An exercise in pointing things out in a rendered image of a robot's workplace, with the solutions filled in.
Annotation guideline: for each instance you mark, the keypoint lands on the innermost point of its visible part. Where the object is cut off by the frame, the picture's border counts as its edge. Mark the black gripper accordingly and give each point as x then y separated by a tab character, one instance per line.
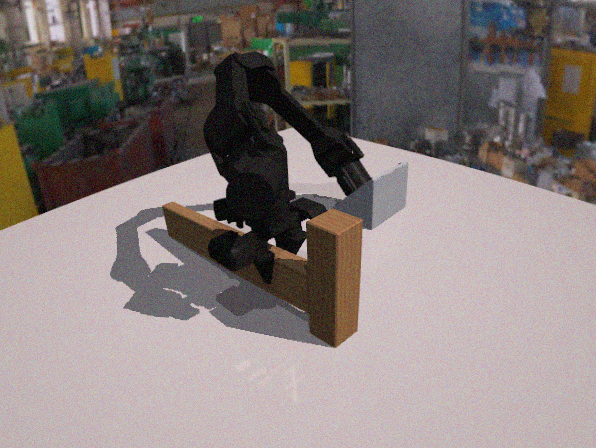
283	223

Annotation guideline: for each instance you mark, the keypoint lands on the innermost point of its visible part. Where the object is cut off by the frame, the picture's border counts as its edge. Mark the wooden post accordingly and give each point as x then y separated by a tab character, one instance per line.
334	244

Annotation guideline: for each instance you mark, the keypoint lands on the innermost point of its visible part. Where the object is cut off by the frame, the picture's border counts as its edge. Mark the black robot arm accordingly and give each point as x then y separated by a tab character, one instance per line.
256	167

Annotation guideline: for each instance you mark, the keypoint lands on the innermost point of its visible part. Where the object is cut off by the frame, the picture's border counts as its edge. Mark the wooden side rail with metal hooks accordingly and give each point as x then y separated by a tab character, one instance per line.
290	272

